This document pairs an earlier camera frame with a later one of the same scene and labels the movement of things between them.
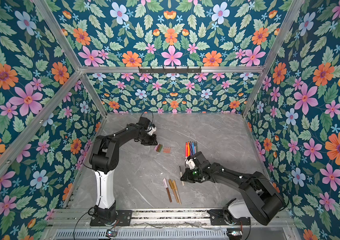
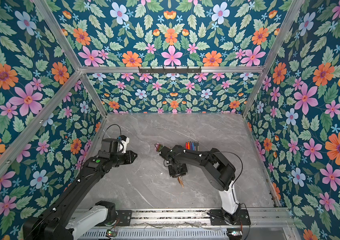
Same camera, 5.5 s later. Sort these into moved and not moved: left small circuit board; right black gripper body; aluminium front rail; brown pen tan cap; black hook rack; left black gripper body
Moved: brown pen tan cap; right black gripper body; left black gripper body
Not moved: aluminium front rail; left small circuit board; black hook rack
